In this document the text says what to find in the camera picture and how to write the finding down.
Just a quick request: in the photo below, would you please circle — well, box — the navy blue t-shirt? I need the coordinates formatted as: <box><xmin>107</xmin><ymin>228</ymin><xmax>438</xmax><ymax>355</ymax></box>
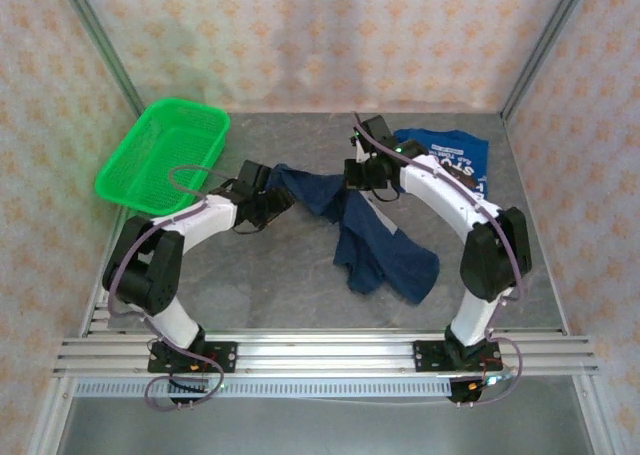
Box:
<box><xmin>269</xmin><ymin>162</ymin><xmax>442</xmax><ymax>307</ymax></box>

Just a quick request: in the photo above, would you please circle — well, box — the royal blue printed t-shirt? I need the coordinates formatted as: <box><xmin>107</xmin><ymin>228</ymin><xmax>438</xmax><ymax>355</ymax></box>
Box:
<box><xmin>392</xmin><ymin>127</ymin><xmax>491</xmax><ymax>202</ymax></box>

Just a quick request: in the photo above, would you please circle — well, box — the green plastic mesh basket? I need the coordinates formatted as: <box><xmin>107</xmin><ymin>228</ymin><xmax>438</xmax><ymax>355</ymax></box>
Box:
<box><xmin>93</xmin><ymin>97</ymin><xmax>232</xmax><ymax>216</ymax></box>

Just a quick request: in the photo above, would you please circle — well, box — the thin black right camera cable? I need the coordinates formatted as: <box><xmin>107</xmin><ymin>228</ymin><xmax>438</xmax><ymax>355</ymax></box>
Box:
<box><xmin>369</xmin><ymin>186</ymin><xmax>402</xmax><ymax>205</ymax></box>

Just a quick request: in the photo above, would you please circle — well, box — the aluminium mounting rail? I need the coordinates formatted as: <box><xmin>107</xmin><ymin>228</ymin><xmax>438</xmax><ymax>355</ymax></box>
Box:
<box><xmin>53</xmin><ymin>331</ymin><xmax>599</xmax><ymax>377</ymax></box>

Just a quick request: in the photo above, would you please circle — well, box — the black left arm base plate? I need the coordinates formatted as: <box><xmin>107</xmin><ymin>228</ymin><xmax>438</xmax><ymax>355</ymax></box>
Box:
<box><xmin>147</xmin><ymin>340</ymin><xmax>238</xmax><ymax>375</ymax></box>

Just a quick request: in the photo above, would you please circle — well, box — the slotted grey cable duct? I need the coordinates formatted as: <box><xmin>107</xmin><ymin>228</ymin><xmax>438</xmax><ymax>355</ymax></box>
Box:
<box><xmin>73</xmin><ymin>377</ymin><xmax>454</xmax><ymax>400</ymax></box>

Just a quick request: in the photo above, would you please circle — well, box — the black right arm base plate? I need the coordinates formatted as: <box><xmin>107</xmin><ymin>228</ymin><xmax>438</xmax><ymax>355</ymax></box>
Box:
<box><xmin>412</xmin><ymin>338</ymin><xmax>503</xmax><ymax>374</ymax></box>

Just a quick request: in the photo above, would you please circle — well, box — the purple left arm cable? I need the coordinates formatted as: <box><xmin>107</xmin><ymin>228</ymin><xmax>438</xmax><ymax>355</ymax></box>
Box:
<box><xmin>106</xmin><ymin>164</ymin><xmax>240</xmax><ymax>412</ymax></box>

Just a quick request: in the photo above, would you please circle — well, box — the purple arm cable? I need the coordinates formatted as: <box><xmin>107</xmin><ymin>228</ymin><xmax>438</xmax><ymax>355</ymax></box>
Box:
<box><xmin>351</xmin><ymin>111</ymin><xmax>529</xmax><ymax>408</ymax></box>
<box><xmin>106</xmin><ymin>164</ymin><xmax>240</xmax><ymax>412</ymax></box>

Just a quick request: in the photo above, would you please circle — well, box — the aluminium frame post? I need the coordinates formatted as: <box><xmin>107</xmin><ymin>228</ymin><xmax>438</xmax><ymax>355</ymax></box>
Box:
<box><xmin>53</xmin><ymin>0</ymin><xmax>147</xmax><ymax>118</ymax></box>
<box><xmin>499</xmin><ymin>0</ymin><xmax>595</xmax><ymax>120</ymax></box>

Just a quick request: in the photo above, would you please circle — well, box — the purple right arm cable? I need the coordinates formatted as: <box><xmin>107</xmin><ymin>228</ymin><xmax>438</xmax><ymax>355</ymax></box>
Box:
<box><xmin>351</xmin><ymin>111</ymin><xmax>529</xmax><ymax>408</ymax></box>

